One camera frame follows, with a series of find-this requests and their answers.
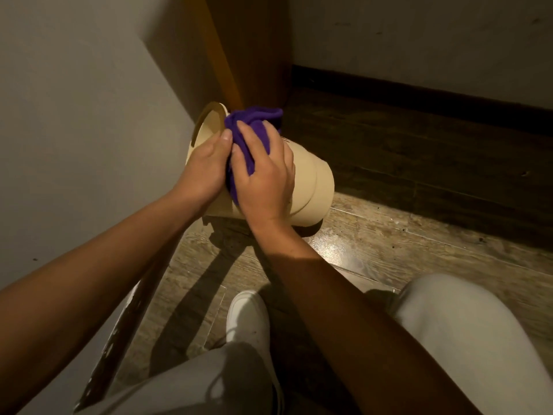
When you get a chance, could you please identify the beige plastic waste bin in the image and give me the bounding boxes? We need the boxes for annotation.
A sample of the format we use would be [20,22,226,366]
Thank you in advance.
[185,101,335,228]

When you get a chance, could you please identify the white shoe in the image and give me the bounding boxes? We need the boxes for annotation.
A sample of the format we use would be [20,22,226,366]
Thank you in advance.
[225,290,286,415]

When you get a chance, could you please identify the person's right hand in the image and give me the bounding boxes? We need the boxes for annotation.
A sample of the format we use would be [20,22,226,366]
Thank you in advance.
[229,120,297,227]

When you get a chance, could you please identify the person's right forearm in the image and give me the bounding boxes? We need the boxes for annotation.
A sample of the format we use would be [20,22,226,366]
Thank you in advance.
[247,214,482,415]

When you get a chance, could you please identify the light grey trousers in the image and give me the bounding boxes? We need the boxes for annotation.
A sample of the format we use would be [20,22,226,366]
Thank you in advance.
[74,273,553,415]

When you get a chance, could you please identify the person's left forearm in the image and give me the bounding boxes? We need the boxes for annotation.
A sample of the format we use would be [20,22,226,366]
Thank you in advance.
[0,188,204,415]

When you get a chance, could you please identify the person's left hand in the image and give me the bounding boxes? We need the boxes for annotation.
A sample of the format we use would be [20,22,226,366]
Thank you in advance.
[173,129,234,216]

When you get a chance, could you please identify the dark wooden baseboard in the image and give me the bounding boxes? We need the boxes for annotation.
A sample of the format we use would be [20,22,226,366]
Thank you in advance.
[290,64,553,138]

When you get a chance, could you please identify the glossy brown baseboard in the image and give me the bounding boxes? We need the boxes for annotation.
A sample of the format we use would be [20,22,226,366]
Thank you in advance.
[73,235,184,413]

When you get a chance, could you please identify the purple cleaning cloth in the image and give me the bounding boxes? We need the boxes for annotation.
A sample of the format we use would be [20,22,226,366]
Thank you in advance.
[223,106,284,207]

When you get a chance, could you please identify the wooden door frame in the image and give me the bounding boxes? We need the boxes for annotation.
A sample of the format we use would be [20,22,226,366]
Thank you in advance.
[183,0,295,112]

